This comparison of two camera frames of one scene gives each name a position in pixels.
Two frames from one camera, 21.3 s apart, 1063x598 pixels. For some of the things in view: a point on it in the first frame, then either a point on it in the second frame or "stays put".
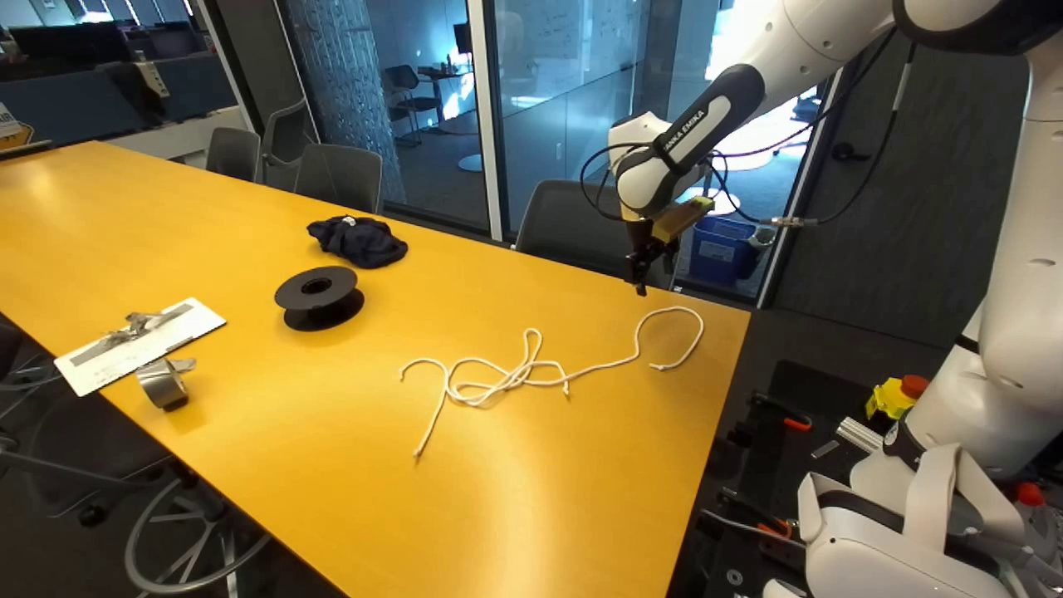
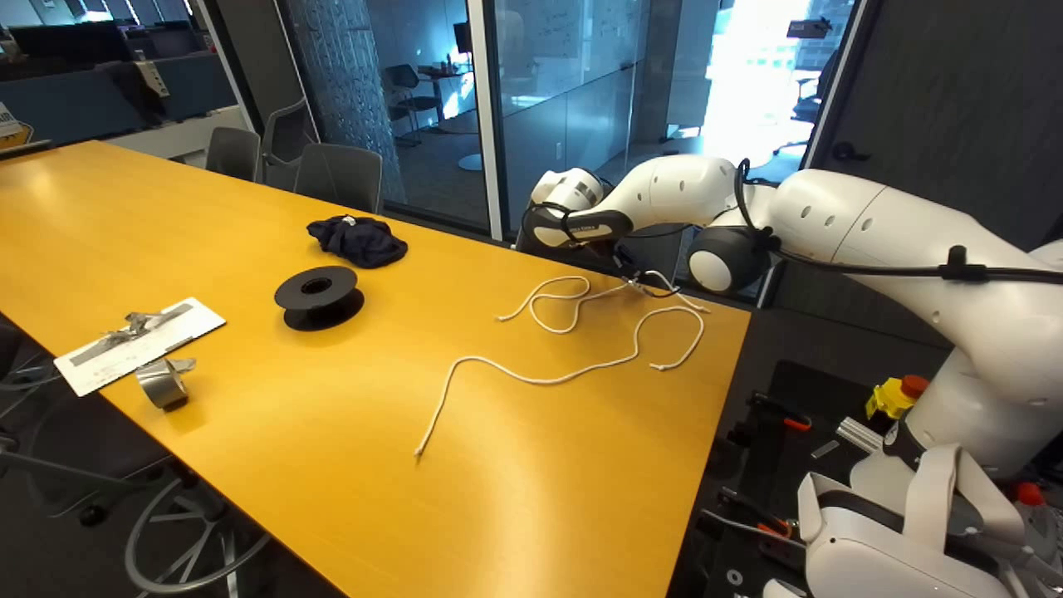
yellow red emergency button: [895, 395] stays put
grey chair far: [233, 151] stays put
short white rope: [528, 355] → [587, 296]
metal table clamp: [162, 382] stays put
